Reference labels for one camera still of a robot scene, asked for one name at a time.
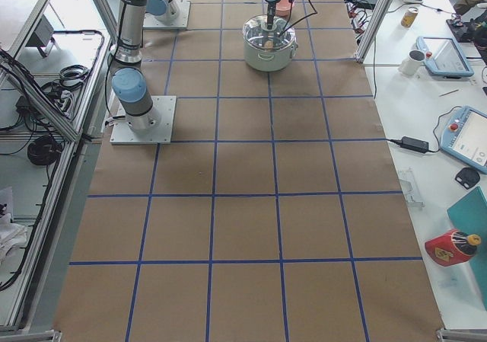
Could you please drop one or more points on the clear plastic holder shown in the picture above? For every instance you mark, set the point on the clear plastic holder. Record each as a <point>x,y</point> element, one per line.
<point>410,188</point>

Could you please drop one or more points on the white mug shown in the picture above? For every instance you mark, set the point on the white mug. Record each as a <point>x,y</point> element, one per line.
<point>410,65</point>

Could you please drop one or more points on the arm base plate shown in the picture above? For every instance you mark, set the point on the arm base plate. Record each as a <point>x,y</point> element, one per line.
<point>176,17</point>
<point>154,127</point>

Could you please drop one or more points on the red bottle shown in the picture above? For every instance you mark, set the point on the red bottle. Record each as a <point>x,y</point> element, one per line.
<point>453,247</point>

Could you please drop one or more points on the teal board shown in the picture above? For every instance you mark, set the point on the teal board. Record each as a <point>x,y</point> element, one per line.
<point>469,215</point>

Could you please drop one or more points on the pink bowl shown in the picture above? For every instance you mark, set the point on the pink bowl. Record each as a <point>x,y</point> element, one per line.
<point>283,8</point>

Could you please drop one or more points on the near teach pendant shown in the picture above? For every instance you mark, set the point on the near teach pendant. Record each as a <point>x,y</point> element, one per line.
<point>464,137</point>

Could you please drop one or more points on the far teach pendant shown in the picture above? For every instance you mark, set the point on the far teach pendant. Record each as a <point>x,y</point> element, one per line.
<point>444,57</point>

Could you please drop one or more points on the pale green electric pot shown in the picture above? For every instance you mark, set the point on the pale green electric pot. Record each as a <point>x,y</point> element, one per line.
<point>255,35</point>

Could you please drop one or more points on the teach pendant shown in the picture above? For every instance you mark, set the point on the teach pendant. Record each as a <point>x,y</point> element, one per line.
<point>444,57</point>
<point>464,137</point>

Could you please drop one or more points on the black power adapter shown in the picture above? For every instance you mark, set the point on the black power adapter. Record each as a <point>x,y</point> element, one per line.
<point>412,144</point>

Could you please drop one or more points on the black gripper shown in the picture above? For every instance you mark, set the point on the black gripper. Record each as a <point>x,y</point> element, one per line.
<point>270,9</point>

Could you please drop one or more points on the yellow drink can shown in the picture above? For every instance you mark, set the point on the yellow drink can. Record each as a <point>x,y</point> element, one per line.
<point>409,17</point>

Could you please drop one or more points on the aluminium frame post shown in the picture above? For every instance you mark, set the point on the aluminium frame post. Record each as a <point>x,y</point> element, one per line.
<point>370,34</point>

